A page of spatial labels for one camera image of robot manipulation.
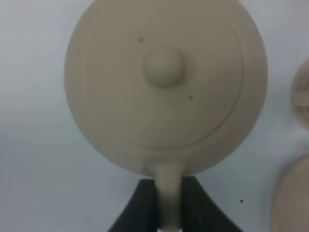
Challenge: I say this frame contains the beige teacup far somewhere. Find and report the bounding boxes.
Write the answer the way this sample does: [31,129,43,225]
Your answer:
[290,60,309,130]

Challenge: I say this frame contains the beige teapot saucer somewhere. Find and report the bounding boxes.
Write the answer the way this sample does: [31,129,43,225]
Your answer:
[271,155,309,232]

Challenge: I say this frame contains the beige teapot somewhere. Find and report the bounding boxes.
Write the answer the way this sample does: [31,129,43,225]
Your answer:
[64,0,267,232]

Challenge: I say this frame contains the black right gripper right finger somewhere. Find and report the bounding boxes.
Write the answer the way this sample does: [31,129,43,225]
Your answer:
[181,176,242,232]

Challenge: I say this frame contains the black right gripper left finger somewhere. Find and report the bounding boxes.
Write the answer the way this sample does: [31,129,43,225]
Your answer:
[109,179,159,232]

